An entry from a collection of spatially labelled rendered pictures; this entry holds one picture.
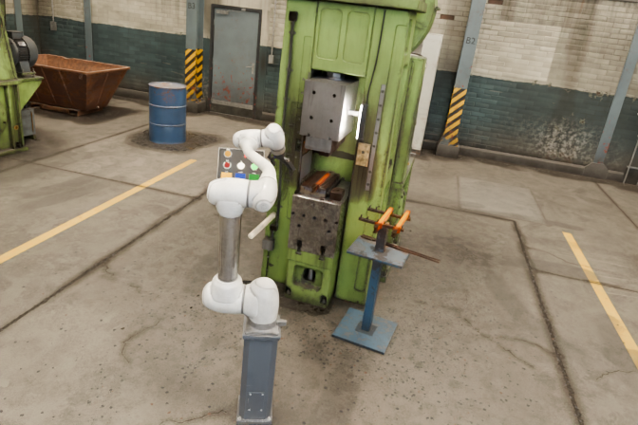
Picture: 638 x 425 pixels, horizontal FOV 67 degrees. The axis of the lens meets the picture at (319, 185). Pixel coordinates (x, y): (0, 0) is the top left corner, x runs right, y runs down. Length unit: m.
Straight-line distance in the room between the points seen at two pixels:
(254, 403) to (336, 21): 2.50
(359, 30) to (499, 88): 6.03
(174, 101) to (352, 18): 4.74
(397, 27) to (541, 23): 6.03
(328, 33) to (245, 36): 6.52
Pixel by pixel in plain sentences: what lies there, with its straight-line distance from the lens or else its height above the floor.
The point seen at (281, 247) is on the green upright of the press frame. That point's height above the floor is 0.35.
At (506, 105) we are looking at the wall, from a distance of 9.33.
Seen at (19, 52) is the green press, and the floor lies 1.24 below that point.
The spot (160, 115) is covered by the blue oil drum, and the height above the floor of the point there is 0.46.
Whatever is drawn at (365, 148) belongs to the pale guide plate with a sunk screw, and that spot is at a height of 1.32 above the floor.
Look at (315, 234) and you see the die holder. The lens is 3.66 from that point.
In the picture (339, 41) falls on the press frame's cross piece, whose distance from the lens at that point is 3.51.
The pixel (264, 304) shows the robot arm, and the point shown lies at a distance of 2.55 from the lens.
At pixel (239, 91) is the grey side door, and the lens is 10.13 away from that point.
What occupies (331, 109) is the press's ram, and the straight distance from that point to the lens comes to 3.42.
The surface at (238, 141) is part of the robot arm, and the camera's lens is 2.75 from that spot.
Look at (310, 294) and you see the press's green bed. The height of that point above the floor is 0.10.
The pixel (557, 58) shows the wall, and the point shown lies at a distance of 9.36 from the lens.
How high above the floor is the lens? 2.22
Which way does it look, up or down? 20 degrees down
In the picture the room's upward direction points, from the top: 7 degrees clockwise
